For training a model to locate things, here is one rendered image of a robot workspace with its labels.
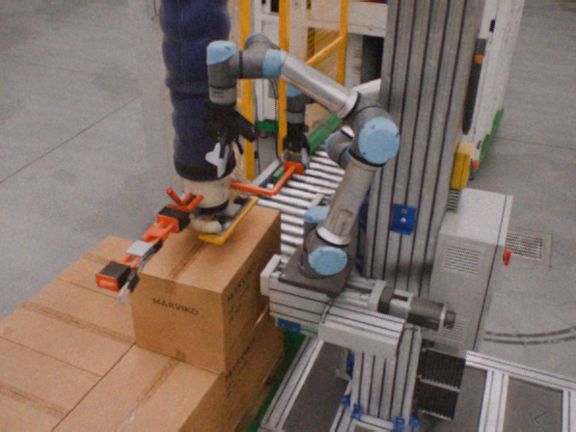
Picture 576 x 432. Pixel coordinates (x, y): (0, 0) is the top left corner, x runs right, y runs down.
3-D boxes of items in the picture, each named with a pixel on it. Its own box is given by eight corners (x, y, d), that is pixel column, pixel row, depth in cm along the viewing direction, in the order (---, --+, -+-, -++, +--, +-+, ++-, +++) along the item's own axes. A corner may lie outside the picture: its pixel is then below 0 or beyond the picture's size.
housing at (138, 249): (137, 251, 208) (136, 239, 205) (155, 255, 206) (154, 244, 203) (125, 262, 202) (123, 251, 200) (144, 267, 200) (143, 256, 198)
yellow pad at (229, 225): (236, 196, 258) (235, 185, 255) (259, 201, 255) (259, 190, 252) (198, 239, 231) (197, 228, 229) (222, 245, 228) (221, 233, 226)
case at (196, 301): (204, 264, 303) (199, 193, 281) (281, 283, 291) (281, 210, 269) (136, 346, 255) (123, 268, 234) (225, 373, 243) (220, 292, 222)
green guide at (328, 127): (353, 94, 489) (353, 83, 485) (366, 96, 486) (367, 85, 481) (260, 185, 367) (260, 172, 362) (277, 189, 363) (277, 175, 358)
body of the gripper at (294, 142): (281, 151, 246) (281, 123, 239) (288, 143, 253) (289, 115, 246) (299, 155, 244) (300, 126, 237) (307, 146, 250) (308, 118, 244)
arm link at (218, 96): (241, 82, 170) (228, 92, 163) (241, 97, 172) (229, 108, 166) (216, 78, 172) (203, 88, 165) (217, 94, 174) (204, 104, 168)
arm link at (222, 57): (238, 48, 159) (205, 48, 158) (240, 90, 165) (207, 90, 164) (238, 39, 165) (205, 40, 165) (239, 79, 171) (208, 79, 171)
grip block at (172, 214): (168, 216, 226) (166, 202, 222) (192, 222, 223) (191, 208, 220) (155, 229, 219) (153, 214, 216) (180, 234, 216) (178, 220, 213)
